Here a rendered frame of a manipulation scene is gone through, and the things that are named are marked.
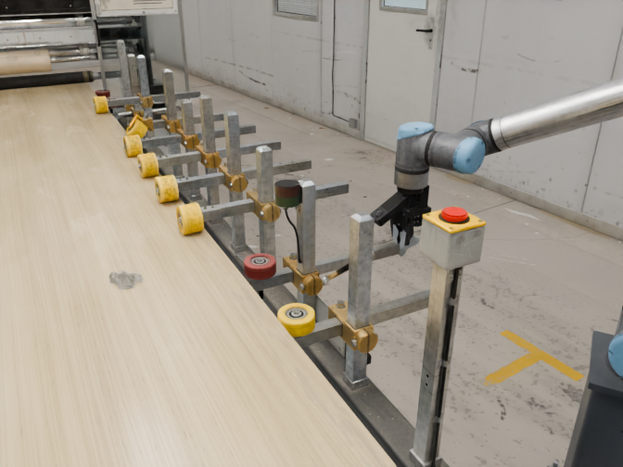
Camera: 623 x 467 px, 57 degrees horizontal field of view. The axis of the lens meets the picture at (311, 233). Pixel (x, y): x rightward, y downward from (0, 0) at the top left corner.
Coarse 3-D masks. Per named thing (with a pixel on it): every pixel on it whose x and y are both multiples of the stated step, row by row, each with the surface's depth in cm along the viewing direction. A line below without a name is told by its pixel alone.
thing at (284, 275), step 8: (376, 248) 157; (384, 248) 157; (392, 248) 159; (336, 256) 153; (344, 256) 153; (376, 256) 157; (384, 256) 158; (320, 264) 149; (328, 264) 150; (336, 264) 151; (344, 264) 153; (280, 272) 145; (288, 272) 145; (320, 272) 150; (256, 280) 142; (264, 280) 142; (272, 280) 143; (280, 280) 145; (288, 280) 146; (256, 288) 142; (264, 288) 143
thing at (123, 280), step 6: (108, 276) 135; (114, 276) 134; (120, 276) 134; (126, 276) 133; (132, 276) 134; (138, 276) 133; (114, 282) 132; (120, 282) 131; (126, 282) 131; (132, 282) 132; (120, 288) 130; (126, 288) 130
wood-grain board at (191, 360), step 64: (0, 128) 253; (64, 128) 253; (0, 192) 184; (64, 192) 184; (128, 192) 184; (0, 256) 145; (64, 256) 145; (128, 256) 145; (192, 256) 145; (0, 320) 119; (64, 320) 119; (128, 320) 119; (192, 320) 119; (256, 320) 119; (0, 384) 101; (64, 384) 101; (128, 384) 101; (192, 384) 101; (256, 384) 101; (320, 384) 101; (0, 448) 88; (64, 448) 88; (128, 448) 88; (192, 448) 88; (256, 448) 88; (320, 448) 88
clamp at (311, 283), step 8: (288, 264) 147; (296, 264) 147; (296, 272) 144; (312, 272) 143; (296, 280) 145; (304, 280) 142; (312, 280) 141; (320, 280) 142; (304, 288) 141; (312, 288) 142; (320, 288) 143
